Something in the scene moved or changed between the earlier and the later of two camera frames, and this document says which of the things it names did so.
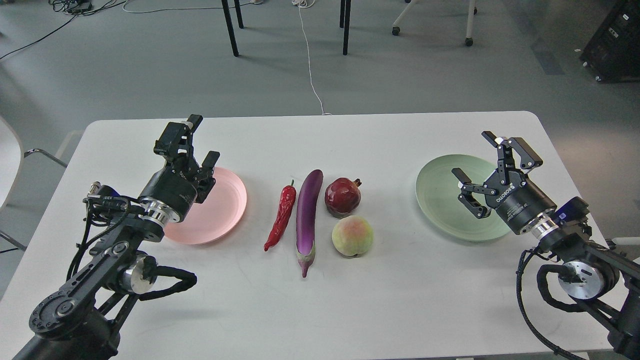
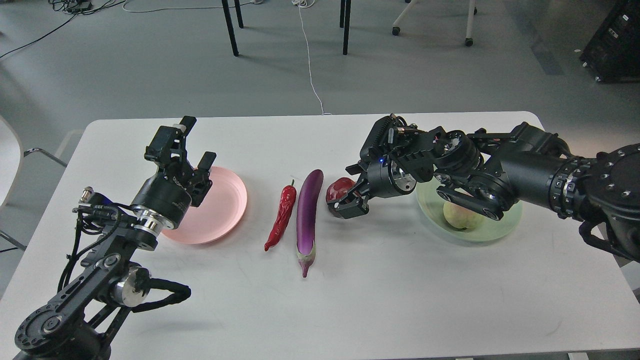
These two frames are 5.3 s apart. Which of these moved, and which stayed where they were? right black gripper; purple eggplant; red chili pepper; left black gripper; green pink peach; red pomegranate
Moved: right black gripper; green pink peach
Stayed: left black gripper; red pomegranate; red chili pepper; purple eggplant
